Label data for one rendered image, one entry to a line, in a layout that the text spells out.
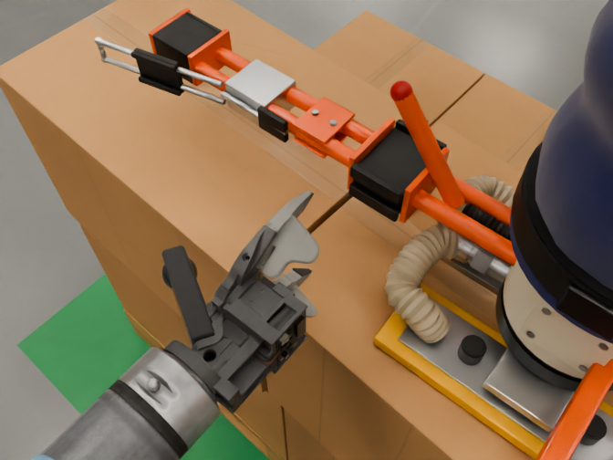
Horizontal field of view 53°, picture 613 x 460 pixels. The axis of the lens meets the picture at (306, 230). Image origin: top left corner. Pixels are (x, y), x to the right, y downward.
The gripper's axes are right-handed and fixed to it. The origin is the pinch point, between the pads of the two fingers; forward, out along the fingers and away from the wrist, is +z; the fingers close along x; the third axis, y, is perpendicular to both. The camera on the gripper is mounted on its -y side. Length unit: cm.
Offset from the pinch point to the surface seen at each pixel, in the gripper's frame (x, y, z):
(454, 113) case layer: -52, -17, 79
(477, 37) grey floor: -105, -53, 177
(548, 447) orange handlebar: 1.0, 31.1, -5.1
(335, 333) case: -13.2, 6.6, -2.5
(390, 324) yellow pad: -11.1, 11.5, 1.8
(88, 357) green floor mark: -107, -67, -14
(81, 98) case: -13, -49, 4
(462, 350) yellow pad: -8.5, 20.0, 2.9
